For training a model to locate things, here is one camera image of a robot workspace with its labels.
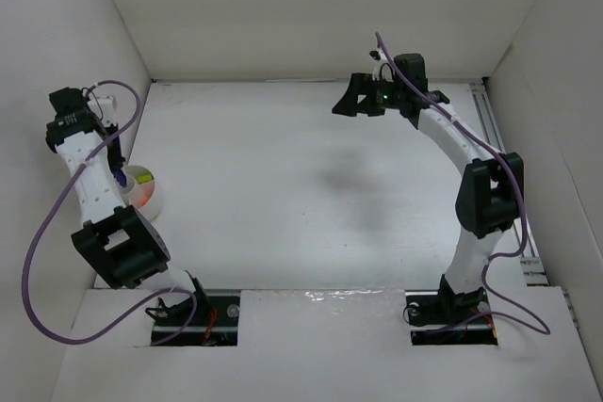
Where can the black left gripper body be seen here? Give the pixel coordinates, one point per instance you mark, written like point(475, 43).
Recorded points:
point(116, 157)

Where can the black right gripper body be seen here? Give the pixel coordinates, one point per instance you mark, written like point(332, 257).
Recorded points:
point(366, 95)

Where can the dark blue lego brick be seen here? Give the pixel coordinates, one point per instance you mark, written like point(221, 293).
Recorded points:
point(121, 178)

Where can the lime green lego brick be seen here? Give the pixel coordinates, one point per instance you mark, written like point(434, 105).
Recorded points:
point(144, 178)

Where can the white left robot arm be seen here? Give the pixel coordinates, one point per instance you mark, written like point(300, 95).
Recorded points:
point(114, 238)

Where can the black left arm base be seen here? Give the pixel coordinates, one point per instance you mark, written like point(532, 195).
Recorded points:
point(213, 326)

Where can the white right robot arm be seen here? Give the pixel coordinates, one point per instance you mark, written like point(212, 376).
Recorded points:
point(485, 206)

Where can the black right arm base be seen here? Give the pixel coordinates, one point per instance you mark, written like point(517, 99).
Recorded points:
point(438, 319)

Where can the white divided round container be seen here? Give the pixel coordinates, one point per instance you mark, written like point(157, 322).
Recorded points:
point(152, 209)

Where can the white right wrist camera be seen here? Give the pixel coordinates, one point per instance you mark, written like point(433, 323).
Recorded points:
point(380, 63)

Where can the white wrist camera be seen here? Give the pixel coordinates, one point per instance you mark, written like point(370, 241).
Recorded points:
point(380, 63)
point(105, 109)

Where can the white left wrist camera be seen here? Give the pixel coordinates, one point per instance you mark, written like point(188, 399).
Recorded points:
point(105, 109)

